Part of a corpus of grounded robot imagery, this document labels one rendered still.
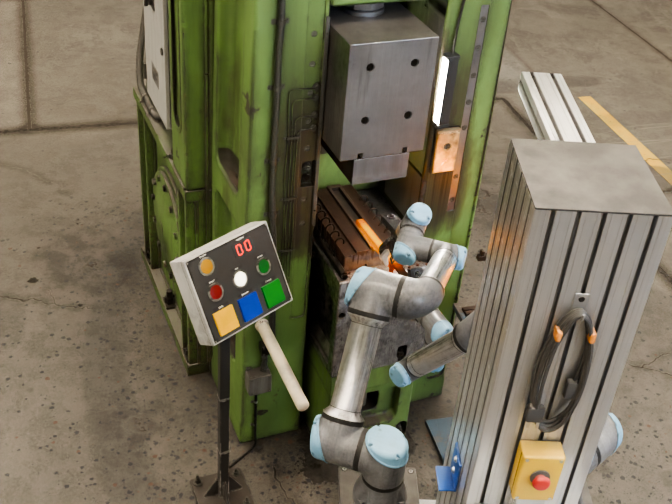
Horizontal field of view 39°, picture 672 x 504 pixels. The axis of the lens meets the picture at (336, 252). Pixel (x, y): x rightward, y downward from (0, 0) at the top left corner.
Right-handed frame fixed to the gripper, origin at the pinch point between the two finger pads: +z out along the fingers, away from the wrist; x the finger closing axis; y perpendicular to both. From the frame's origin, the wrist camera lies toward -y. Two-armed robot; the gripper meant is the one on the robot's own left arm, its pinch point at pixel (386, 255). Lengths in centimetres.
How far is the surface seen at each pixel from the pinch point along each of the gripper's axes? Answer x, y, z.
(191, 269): -71, 1, -19
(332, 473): -15, 53, 86
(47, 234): -96, -120, 181
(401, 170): 5.7, -20.3, -21.3
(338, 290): -15.8, 4.4, 13.2
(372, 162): -5.4, -22.6, -25.5
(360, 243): -4.5, -9.3, 7.9
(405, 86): 3, -35, -48
